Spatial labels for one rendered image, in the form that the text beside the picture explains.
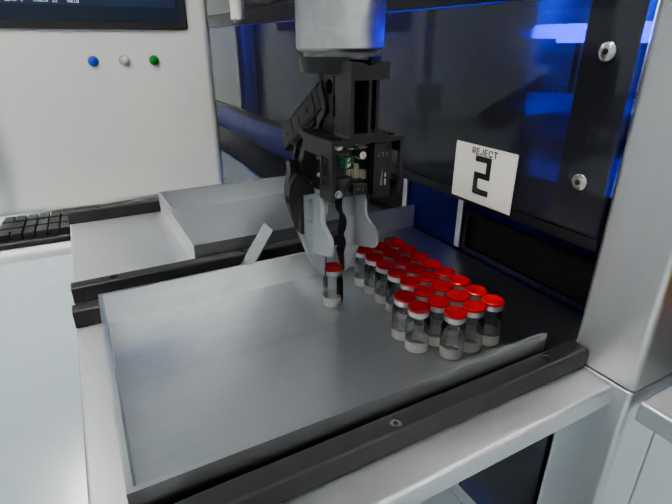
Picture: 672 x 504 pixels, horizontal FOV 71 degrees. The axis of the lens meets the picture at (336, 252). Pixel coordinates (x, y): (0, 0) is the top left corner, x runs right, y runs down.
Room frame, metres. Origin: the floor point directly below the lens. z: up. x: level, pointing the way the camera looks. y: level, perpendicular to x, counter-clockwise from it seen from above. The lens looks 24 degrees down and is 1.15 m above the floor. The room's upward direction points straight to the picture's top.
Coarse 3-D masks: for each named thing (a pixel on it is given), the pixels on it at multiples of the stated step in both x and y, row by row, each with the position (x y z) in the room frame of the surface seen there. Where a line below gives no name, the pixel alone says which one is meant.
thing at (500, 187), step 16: (464, 144) 0.50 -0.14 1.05; (464, 160) 0.50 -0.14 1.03; (496, 160) 0.46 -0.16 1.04; (512, 160) 0.45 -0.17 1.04; (464, 176) 0.50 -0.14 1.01; (496, 176) 0.46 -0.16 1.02; (512, 176) 0.44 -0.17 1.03; (464, 192) 0.50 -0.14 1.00; (496, 192) 0.46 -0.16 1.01; (512, 192) 0.44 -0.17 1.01; (496, 208) 0.46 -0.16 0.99
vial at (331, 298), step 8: (328, 272) 0.45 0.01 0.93; (336, 272) 0.45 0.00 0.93; (328, 280) 0.45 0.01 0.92; (336, 280) 0.45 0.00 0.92; (328, 288) 0.44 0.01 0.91; (336, 288) 0.44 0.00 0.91; (328, 296) 0.44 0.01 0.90; (336, 296) 0.44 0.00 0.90; (328, 304) 0.44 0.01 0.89; (336, 304) 0.44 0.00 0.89
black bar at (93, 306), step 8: (384, 240) 0.59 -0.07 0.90; (80, 304) 0.42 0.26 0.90; (88, 304) 0.42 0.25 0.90; (96, 304) 0.42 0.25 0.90; (72, 312) 0.41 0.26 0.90; (80, 312) 0.41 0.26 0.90; (88, 312) 0.41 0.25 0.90; (96, 312) 0.42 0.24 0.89; (80, 320) 0.41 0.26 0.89; (88, 320) 0.41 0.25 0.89; (96, 320) 0.42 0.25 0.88
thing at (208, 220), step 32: (160, 192) 0.77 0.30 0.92; (192, 192) 0.79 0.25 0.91; (224, 192) 0.82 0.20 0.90; (256, 192) 0.85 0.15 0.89; (192, 224) 0.70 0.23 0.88; (224, 224) 0.70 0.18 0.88; (256, 224) 0.70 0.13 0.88; (288, 224) 0.70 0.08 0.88; (384, 224) 0.68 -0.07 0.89; (192, 256) 0.56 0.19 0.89
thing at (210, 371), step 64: (128, 320) 0.42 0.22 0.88; (192, 320) 0.42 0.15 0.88; (256, 320) 0.42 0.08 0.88; (320, 320) 0.42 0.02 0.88; (384, 320) 0.42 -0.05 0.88; (128, 384) 0.32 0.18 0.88; (192, 384) 0.32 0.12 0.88; (256, 384) 0.32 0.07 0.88; (320, 384) 0.32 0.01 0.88; (384, 384) 0.32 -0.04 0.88; (448, 384) 0.30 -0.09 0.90; (128, 448) 0.24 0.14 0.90; (192, 448) 0.25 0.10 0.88; (256, 448) 0.22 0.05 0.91
